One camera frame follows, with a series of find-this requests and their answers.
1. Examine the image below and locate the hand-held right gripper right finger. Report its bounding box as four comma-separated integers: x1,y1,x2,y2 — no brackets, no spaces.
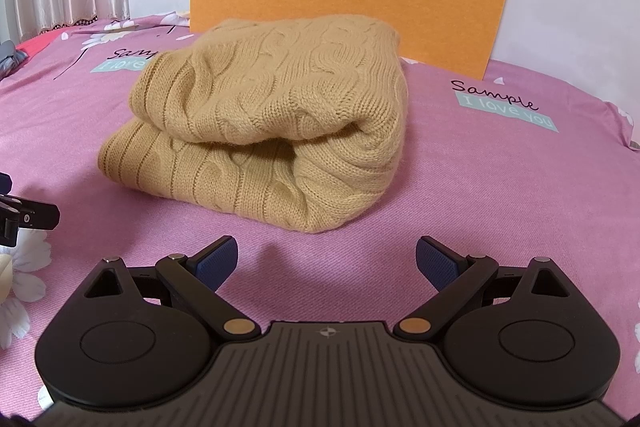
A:
393,235,575,341

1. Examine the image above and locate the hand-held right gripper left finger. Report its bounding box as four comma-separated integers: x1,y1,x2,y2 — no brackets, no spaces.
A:
80,235,261,341

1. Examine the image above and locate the yellow cable-knit cardigan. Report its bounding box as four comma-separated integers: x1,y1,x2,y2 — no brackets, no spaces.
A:
97,17,407,234

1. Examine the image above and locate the pink floral bedsheet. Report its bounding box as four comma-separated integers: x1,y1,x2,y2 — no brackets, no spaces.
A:
0,11,640,358

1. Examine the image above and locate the grey blue cloth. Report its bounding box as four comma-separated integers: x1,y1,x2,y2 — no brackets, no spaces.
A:
0,40,27,80

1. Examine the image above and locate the red cloth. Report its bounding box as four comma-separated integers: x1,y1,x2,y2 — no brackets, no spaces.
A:
19,34,62,58

